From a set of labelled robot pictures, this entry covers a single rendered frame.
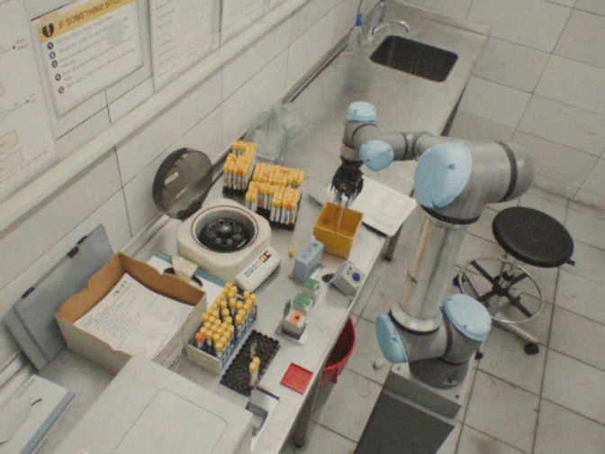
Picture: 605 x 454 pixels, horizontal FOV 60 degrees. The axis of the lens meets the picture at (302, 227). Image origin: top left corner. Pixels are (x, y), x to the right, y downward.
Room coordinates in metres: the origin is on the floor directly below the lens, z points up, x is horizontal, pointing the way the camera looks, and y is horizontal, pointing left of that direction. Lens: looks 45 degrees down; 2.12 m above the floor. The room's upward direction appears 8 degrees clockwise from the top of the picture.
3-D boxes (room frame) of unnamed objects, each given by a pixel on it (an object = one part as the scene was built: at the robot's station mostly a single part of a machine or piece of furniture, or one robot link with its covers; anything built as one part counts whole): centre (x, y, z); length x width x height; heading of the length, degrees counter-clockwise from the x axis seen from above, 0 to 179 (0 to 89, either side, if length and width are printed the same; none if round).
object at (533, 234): (1.66, -0.96, 0.33); 0.52 x 0.51 x 0.65; 4
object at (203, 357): (0.78, 0.17, 0.91); 0.20 x 0.10 x 0.07; 161
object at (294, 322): (0.83, -0.02, 0.92); 0.05 x 0.04 x 0.06; 71
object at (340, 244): (1.21, -0.11, 0.93); 0.13 x 0.13 x 0.10; 75
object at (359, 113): (1.19, -0.11, 1.35); 0.09 x 0.08 x 0.11; 21
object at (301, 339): (0.83, -0.02, 0.89); 0.09 x 0.05 x 0.04; 71
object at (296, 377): (0.69, -0.04, 0.88); 0.07 x 0.07 x 0.01; 71
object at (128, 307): (0.75, 0.39, 0.95); 0.29 x 0.25 x 0.15; 71
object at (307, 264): (1.06, -0.03, 0.92); 0.10 x 0.07 x 0.10; 153
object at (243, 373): (0.71, 0.08, 0.93); 0.17 x 0.09 x 0.11; 161
